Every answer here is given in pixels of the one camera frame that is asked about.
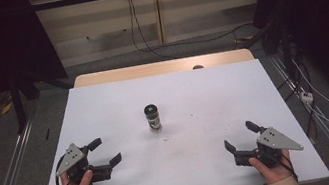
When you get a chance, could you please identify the black metal stand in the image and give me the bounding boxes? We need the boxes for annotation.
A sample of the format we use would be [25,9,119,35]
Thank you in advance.
[5,62,81,136]

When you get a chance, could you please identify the person's right hand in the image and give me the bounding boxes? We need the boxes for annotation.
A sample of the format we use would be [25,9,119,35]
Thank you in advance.
[247,148,296,185]

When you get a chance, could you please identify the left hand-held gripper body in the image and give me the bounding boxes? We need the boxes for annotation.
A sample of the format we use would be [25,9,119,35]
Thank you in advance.
[51,137,115,185]

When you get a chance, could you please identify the white power strip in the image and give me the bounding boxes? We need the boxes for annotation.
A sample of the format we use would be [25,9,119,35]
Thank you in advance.
[299,89,315,106]

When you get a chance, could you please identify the black hanging wall cable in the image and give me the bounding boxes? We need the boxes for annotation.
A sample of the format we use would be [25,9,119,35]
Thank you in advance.
[125,0,181,67]

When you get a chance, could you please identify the light wooden wall post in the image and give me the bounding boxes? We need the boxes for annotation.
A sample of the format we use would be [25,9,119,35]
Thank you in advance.
[151,0,168,46]

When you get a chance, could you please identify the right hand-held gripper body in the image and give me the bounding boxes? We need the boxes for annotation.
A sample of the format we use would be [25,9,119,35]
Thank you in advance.
[229,120,307,175]

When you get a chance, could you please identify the wooden table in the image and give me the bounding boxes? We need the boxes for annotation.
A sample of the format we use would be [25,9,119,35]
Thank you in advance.
[72,45,255,90]

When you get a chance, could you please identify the black floor cable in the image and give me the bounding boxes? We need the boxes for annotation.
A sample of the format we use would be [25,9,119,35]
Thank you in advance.
[172,21,260,60]

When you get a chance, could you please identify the glass spice jar black lid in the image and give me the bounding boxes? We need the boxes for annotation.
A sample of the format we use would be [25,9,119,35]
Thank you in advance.
[142,102,164,135]

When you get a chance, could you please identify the white cable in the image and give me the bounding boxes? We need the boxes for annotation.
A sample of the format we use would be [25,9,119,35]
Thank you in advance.
[291,53,329,132]

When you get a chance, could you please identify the yellow floor tape piece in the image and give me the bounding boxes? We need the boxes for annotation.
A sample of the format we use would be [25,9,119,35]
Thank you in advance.
[0,101,16,116]

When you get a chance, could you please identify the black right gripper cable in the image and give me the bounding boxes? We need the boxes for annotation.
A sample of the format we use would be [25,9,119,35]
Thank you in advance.
[272,146,300,185]

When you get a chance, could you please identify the small black floor stick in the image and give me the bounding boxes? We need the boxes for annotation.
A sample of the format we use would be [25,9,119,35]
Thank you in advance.
[43,127,53,142]

